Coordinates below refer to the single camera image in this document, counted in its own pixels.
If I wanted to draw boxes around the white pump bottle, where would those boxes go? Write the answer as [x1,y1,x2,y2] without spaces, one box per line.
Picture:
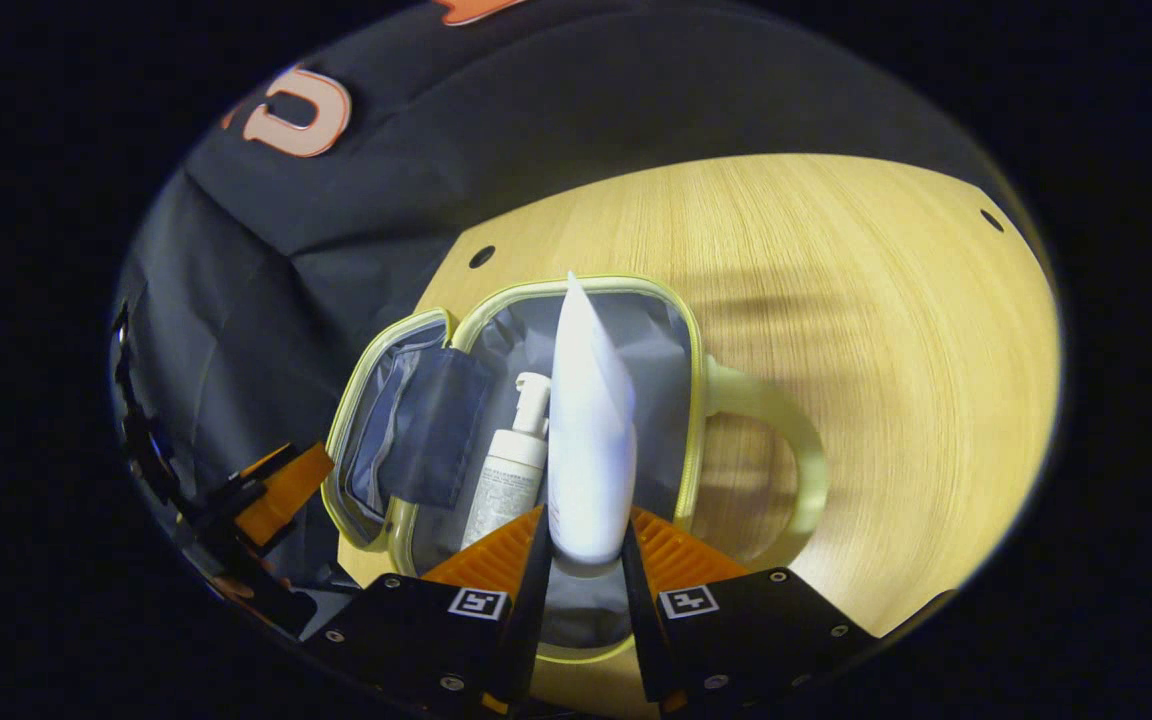
[461,372,552,551]

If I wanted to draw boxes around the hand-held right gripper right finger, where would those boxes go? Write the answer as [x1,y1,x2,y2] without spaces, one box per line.
[621,505,882,714]

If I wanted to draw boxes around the pale yellow suitcase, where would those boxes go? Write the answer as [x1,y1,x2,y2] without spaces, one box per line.
[321,275,829,666]

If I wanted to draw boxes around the white squeeze tube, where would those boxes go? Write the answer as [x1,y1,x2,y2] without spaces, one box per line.
[546,270,639,566]

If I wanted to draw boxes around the black backdrop cloth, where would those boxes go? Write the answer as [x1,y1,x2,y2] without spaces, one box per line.
[111,0,1017,601]

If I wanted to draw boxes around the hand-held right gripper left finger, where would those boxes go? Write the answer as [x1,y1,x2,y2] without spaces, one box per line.
[306,505,552,714]

